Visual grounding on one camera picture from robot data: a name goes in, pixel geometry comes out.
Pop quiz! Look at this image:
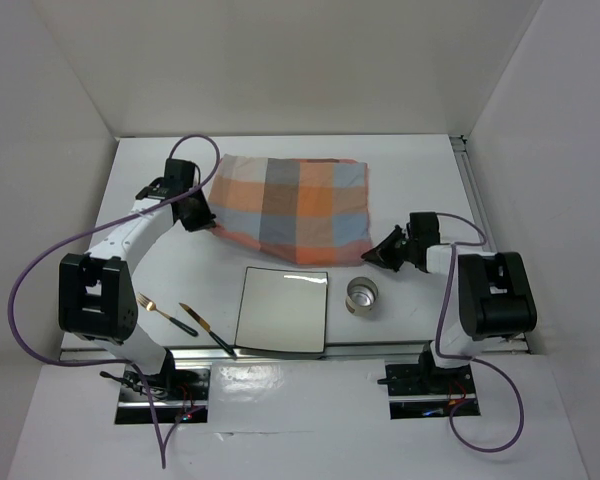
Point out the aluminium rail right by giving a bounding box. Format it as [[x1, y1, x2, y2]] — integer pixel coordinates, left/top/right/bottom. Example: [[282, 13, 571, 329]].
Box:
[[449, 136, 500, 251]]

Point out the metal cup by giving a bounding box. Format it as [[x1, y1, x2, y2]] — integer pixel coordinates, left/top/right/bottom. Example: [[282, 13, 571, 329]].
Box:
[[345, 277, 379, 316]]

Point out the gold fork green handle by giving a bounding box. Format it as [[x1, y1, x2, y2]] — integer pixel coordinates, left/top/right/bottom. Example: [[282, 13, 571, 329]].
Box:
[[136, 293, 199, 337]]

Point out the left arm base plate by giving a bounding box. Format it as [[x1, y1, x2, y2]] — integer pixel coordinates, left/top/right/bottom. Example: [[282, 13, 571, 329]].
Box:
[[100, 367, 211, 425]]

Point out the checkered orange blue cloth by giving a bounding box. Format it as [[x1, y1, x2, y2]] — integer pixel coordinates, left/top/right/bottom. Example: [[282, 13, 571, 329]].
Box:
[[208, 154, 372, 267]]

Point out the square white plate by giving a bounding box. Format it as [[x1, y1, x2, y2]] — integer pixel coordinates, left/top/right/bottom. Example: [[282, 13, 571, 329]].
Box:
[[234, 267, 329, 355]]

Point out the aluminium rail front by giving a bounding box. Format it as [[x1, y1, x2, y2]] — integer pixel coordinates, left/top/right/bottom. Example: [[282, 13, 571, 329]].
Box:
[[58, 339, 531, 364]]

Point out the aluminium rail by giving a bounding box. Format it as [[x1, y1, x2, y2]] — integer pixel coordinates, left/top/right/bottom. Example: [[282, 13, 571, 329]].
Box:
[[449, 136, 500, 251], [58, 339, 531, 364]]

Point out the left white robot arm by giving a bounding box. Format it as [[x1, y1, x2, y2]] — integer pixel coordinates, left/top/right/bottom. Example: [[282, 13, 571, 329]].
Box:
[[59, 158, 215, 399]]

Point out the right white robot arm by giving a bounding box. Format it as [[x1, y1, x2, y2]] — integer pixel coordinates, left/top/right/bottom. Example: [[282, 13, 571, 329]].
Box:
[[361, 212, 538, 394]]

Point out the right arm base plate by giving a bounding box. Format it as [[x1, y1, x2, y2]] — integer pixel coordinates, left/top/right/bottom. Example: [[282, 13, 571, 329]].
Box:
[[377, 363, 481, 420]]

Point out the gold knife green handle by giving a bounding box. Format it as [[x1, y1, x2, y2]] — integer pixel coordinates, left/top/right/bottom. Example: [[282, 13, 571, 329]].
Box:
[[179, 302, 237, 358]]

